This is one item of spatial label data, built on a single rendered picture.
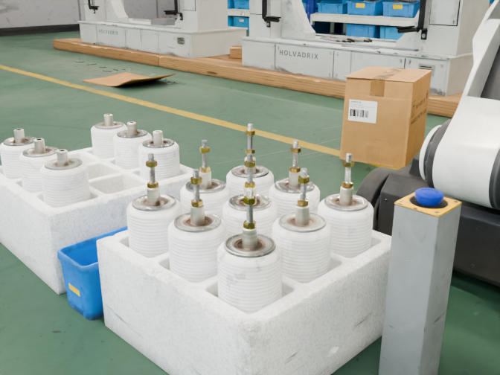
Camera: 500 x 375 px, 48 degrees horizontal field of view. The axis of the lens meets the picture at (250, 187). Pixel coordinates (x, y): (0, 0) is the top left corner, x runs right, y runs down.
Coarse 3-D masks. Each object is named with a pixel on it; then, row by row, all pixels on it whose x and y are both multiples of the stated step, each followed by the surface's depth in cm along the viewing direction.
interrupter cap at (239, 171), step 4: (236, 168) 115; (240, 168) 115; (244, 168) 115; (256, 168) 115; (260, 168) 114; (264, 168) 115; (232, 172) 112; (236, 172) 113; (240, 172) 113; (244, 172) 113; (256, 172) 113; (260, 172) 113; (264, 172) 113; (268, 172) 112; (240, 176) 110; (244, 176) 110; (256, 176) 110; (260, 176) 110
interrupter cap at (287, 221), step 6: (282, 216) 91; (288, 216) 92; (294, 216) 92; (312, 216) 91; (318, 216) 91; (282, 222) 89; (288, 222) 89; (294, 222) 90; (312, 222) 90; (318, 222) 89; (324, 222) 89; (288, 228) 87; (294, 228) 87; (300, 228) 87; (306, 228) 87; (312, 228) 87; (318, 228) 87
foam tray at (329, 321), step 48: (384, 240) 100; (144, 288) 92; (192, 288) 84; (288, 288) 86; (336, 288) 87; (384, 288) 99; (144, 336) 96; (192, 336) 85; (240, 336) 76; (288, 336) 81; (336, 336) 91
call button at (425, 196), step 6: (420, 192) 80; (426, 192) 80; (432, 192) 80; (438, 192) 80; (420, 198) 80; (426, 198) 79; (432, 198) 79; (438, 198) 79; (426, 204) 80; (432, 204) 80; (438, 204) 80
